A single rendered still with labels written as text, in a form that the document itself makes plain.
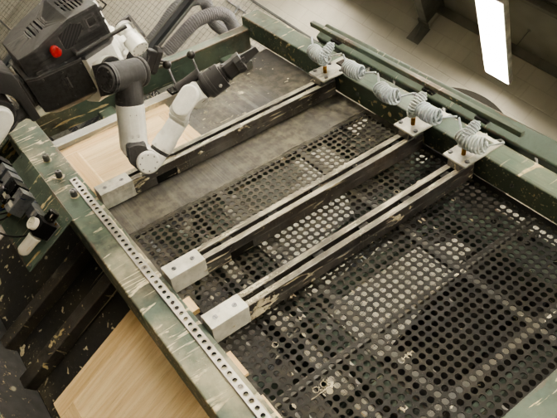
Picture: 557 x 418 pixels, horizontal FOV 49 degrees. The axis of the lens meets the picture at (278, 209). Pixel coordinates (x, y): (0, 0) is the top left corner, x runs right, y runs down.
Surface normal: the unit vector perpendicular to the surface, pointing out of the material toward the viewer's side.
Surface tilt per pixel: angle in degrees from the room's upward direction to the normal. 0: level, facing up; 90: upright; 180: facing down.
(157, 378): 90
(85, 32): 90
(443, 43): 90
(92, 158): 58
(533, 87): 90
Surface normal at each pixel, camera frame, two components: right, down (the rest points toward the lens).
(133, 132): 0.40, 0.36
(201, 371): -0.08, -0.72
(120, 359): -0.49, -0.37
